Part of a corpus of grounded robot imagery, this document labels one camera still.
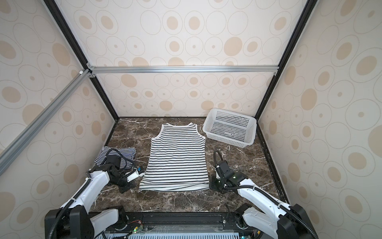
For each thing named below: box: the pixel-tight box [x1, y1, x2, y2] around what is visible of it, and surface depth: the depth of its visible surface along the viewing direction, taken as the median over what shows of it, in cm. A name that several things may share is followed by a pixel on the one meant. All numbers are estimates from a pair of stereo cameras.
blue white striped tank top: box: [94, 145, 137, 169], surface depth 97 cm
